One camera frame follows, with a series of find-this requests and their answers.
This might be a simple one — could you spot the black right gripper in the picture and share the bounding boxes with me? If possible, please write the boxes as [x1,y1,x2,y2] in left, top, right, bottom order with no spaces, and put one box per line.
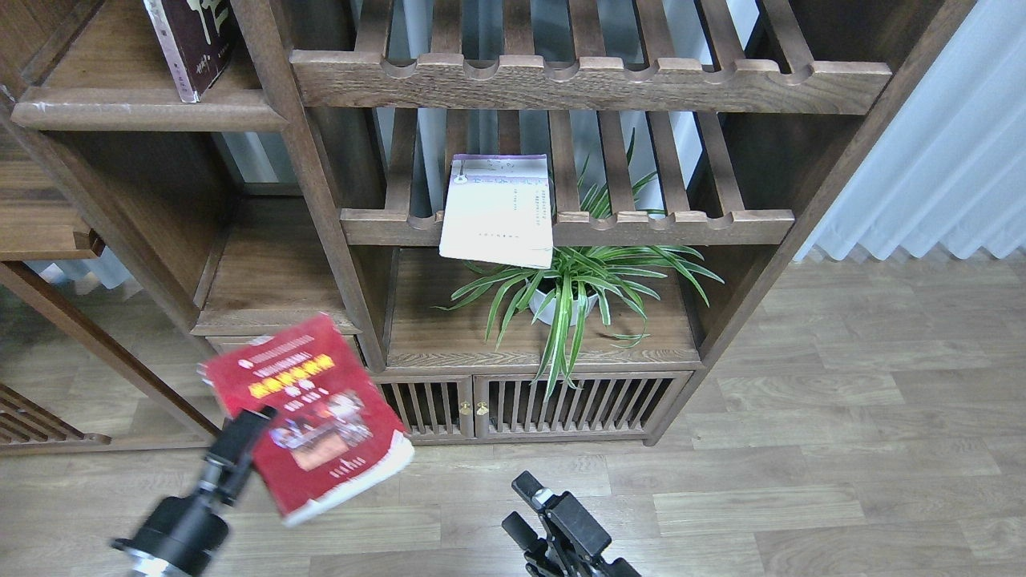
[502,470,640,577]

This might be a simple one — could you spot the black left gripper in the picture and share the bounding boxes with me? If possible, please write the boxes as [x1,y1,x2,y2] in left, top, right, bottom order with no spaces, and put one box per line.
[111,406,277,576]

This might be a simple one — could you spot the red paperback book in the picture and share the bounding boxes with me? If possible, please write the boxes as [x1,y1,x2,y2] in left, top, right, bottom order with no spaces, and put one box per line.
[200,313,415,527]

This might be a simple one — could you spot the white purple book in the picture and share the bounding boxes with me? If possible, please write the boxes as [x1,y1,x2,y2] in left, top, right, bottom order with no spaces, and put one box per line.
[439,154,553,269]

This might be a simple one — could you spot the maroon book white characters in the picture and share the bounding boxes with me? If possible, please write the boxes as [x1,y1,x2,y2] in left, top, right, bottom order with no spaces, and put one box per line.
[143,1,240,103]

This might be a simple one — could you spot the green spider plant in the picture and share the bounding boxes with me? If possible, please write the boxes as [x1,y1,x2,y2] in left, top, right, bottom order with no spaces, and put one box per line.
[437,128,726,400]

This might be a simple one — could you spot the white plant pot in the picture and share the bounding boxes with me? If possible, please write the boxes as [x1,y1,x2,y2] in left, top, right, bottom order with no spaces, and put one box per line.
[528,289,580,326]

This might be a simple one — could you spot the wooden side rack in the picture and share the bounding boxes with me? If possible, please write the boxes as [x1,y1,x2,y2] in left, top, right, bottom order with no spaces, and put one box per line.
[0,128,233,458]

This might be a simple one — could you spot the dark wooden bookshelf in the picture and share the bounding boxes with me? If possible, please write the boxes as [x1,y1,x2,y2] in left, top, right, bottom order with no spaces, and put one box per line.
[2,1,974,445]

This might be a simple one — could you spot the white pleated curtain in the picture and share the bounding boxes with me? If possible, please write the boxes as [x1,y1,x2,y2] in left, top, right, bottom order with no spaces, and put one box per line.
[796,1,1025,260]

